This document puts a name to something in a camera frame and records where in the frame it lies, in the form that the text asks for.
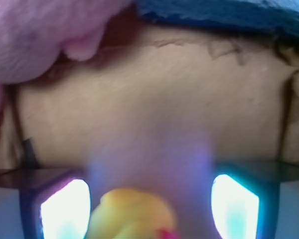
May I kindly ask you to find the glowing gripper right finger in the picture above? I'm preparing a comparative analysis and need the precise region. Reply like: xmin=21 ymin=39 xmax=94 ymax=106
xmin=211 ymin=163 xmax=280 ymax=239

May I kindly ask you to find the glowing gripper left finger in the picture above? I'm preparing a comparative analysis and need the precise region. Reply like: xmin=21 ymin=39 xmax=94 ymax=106
xmin=19 ymin=169 xmax=91 ymax=239

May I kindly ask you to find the blue sponge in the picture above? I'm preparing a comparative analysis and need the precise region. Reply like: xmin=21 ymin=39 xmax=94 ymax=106
xmin=136 ymin=0 xmax=299 ymax=39

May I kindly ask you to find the yellow rubber duck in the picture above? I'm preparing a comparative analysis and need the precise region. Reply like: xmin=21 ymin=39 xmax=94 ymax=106
xmin=86 ymin=188 xmax=180 ymax=239

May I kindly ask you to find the brown paper bag bin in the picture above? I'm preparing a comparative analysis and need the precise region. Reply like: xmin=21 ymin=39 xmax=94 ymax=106
xmin=0 ymin=4 xmax=299 ymax=175

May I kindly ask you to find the pink plush bunny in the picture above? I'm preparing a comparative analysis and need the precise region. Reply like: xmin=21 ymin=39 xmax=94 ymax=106
xmin=0 ymin=0 xmax=131 ymax=120

